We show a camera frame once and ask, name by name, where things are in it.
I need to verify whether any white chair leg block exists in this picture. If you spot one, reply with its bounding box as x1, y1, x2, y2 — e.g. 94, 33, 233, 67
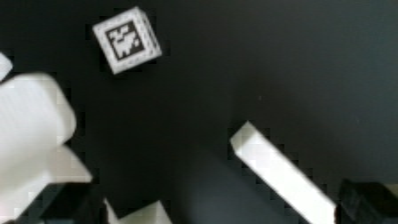
93, 7, 162, 75

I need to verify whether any white chair back bar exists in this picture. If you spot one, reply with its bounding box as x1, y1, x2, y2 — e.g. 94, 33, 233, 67
0, 51, 96, 218

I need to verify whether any white U-shaped fence frame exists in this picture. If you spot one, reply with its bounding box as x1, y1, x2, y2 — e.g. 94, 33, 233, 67
107, 122, 338, 224

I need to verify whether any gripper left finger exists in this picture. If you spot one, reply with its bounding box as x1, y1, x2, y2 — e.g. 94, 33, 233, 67
11, 182, 109, 224

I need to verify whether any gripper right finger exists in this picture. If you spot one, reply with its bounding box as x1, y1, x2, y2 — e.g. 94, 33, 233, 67
334, 179, 398, 224

